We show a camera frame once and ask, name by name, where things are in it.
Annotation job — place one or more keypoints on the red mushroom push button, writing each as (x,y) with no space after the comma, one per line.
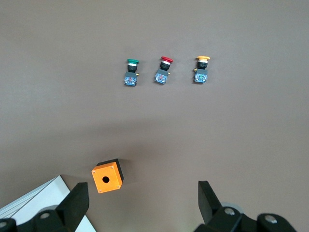
(160,77)

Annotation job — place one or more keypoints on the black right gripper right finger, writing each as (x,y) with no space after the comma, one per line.
(229,222)

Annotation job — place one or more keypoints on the green mushroom push button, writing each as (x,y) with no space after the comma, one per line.
(130,81)

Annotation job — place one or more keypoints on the white drawer cabinet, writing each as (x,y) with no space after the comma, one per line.
(36,195)

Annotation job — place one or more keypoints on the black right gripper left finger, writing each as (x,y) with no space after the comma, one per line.
(60,217)

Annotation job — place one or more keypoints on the orange button enclosure box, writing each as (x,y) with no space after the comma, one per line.
(113,176)

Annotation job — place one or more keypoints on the yellow mushroom push button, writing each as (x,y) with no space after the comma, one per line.
(200,77)

